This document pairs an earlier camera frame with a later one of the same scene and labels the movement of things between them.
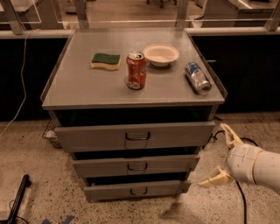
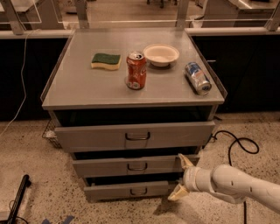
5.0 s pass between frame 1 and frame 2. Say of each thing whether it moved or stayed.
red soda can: stayed
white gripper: moved
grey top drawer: stayed
